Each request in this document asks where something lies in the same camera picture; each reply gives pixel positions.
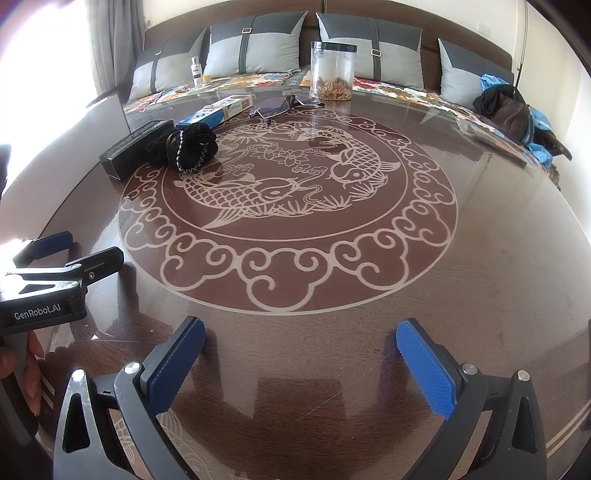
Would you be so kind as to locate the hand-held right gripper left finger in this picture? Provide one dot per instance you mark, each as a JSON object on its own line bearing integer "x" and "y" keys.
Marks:
{"x": 178, "y": 364}

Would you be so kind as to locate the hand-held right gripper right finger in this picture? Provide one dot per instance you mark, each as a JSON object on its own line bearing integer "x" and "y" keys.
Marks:
{"x": 427, "y": 369}

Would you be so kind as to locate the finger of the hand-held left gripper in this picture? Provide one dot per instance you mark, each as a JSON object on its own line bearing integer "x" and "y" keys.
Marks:
{"x": 53, "y": 242}
{"x": 104, "y": 261}

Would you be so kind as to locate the large white storage box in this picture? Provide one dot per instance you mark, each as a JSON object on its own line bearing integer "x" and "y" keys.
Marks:
{"x": 60, "y": 138}

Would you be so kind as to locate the wooden desktop with fish pattern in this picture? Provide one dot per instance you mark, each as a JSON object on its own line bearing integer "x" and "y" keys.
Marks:
{"x": 323, "y": 323}

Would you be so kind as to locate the person's left hand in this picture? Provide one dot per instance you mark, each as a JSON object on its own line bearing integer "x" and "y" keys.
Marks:
{"x": 34, "y": 374}

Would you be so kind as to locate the long black box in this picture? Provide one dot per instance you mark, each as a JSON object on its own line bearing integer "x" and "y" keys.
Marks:
{"x": 129, "y": 147}

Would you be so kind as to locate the black beaded scrunchie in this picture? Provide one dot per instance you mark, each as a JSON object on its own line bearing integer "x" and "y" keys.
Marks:
{"x": 184, "y": 145}

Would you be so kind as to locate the blue and white carton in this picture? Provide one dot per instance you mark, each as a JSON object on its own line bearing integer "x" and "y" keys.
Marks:
{"x": 217, "y": 112}

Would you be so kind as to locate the grey two-tone cushion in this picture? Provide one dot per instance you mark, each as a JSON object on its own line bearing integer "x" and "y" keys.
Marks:
{"x": 175, "y": 69}
{"x": 461, "y": 78}
{"x": 397, "y": 64}
{"x": 268, "y": 53}

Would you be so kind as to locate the white lotion bottle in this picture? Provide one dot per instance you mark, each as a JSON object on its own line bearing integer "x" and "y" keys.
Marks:
{"x": 197, "y": 71}

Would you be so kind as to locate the grey curtain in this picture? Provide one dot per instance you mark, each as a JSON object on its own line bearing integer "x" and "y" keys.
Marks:
{"x": 115, "y": 37}

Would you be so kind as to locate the eyeglasses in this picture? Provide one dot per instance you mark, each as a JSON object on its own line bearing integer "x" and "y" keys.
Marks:
{"x": 272, "y": 110}

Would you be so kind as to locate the floral blanket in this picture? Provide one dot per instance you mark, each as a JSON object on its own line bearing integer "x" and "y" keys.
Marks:
{"x": 258, "y": 79}

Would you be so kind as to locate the brown handbag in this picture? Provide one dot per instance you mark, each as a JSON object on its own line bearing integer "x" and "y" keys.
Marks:
{"x": 508, "y": 113}

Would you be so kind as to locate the brown bag with blue cloth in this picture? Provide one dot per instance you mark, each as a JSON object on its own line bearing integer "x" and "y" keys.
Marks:
{"x": 491, "y": 82}

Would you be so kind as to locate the clear jar with black lid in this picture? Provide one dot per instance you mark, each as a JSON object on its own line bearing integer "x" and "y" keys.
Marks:
{"x": 333, "y": 69}

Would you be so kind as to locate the dark wooden sofa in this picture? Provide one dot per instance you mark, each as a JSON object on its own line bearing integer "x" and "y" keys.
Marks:
{"x": 429, "y": 37}

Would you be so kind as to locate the white wall switch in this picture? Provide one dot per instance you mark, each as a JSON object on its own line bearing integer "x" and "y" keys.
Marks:
{"x": 484, "y": 28}

